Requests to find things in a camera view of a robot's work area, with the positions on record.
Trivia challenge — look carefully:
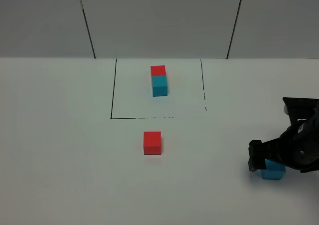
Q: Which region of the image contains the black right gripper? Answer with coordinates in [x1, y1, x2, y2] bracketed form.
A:
[248, 115, 319, 173]

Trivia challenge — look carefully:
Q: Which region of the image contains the blue template cube block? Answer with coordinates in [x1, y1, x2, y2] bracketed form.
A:
[152, 75, 168, 97]

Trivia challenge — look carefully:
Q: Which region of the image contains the red template cube block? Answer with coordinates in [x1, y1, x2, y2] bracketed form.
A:
[151, 65, 166, 77]

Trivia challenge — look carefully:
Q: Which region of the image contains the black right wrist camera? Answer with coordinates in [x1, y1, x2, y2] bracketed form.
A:
[283, 97, 319, 124]

